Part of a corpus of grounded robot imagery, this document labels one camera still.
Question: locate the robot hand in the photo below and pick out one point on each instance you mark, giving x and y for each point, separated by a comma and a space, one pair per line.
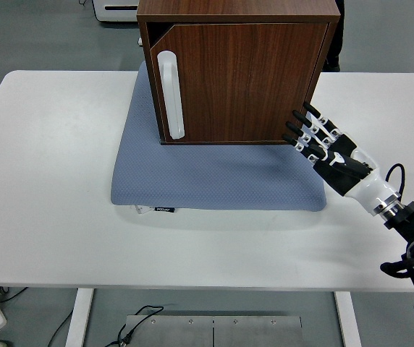
344, 170

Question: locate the brown wooden cabinet door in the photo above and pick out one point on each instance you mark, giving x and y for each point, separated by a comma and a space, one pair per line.
247, 79

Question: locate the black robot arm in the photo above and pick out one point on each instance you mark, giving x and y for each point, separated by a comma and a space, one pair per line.
409, 217

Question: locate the brown wooden cabinet body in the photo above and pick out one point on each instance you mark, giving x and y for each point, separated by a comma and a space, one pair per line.
236, 7

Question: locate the blue textured mat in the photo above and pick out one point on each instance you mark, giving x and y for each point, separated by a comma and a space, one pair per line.
210, 177

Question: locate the white table leg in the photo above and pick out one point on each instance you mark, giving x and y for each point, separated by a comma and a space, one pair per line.
79, 318
348, 318

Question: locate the black mat label tag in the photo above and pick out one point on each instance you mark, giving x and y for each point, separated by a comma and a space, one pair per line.
164, 209

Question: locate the grey metal plate with screws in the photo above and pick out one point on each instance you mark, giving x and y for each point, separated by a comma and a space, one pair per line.
171, 332
257, 332

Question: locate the white mat care tag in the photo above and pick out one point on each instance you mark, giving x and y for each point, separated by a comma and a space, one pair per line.
141, 209

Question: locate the white appliance with slot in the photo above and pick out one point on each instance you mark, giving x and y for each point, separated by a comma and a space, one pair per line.
116, 14

